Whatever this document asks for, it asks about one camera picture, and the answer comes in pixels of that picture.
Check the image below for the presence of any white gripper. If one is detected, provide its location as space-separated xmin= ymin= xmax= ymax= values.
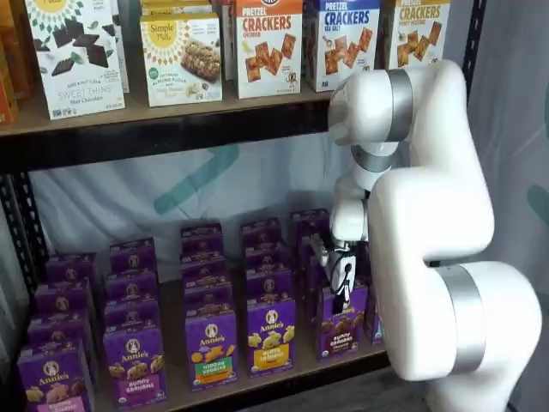
xmin=326 ymin=250 xmax=361 ymax=316

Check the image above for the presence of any purple Annie's box brown patch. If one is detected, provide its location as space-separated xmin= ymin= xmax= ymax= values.
xmin=317 ymin=285 xmax=370 ymax=362

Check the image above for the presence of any purple Annie's box teal patch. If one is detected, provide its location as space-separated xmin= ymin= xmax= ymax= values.
xmin=364 ymin=291 xmax=387 ymax=345

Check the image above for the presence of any purple Annie's box yellow patch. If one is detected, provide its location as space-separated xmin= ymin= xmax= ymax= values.
xmin=247 ymin=298 xmax=297 ymax=379

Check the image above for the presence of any purple Annie's hidden veggies box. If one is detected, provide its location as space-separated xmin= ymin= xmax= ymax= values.
xmin=184 ymin=311 xmax=239 ymax=391

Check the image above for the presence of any purple Annie's bunny grahams box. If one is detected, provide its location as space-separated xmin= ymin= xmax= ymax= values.
xmin=102 ymin=325 xmax=168 ymax=409

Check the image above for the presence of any orange cheddar pretzel crackers box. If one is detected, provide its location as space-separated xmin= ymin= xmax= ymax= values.
xmin=220 ymin=0 xmax=303 ymax=100

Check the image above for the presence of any blue sea salt crackers box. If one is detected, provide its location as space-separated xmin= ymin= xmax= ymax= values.
xmin=302 ymin=0 xmax=382 ymax=94

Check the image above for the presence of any Simple Mills almond bar box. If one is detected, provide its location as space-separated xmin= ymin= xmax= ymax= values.
xmin=140 ymin=12 xmax=224 ymax=108

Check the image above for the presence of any yellow honey mustard crackers box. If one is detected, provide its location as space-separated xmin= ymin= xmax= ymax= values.
xmin=379 ymin=0 xmax=453 ymax=72

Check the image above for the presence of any purple Annie's box pink patch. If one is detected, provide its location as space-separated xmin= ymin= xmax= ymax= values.
xmin=16 ymin=341 xmax=96 ymax=412

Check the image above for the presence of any white Simple Mills box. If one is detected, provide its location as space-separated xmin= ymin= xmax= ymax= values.
xmin=111 ymin=0 xmax=131 ymax=94

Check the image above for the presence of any yellow Simple Mills box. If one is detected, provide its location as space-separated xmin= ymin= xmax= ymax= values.
xmin=141 ymin=0 xmax=220 ymax=21

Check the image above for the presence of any Sweet Thins mint chocolate box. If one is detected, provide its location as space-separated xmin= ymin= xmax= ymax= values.
xmin=24 ymin=0 xmax=126 ymax=121

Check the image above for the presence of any orange snack box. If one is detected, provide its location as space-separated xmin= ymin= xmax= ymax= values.
xmin=0 ymin=0 xmax=33 ymax=100
xmin=0 ymin=25 xmax=21 ymax=126

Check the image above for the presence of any white tarp with teal logo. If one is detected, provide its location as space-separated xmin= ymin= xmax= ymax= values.
xmin=0 ymin=0 xmax=549 ymax=357

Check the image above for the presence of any black metal shelving rack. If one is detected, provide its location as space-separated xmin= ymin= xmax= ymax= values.
xmin=0 ymin=0 xmax=488 ymax=412

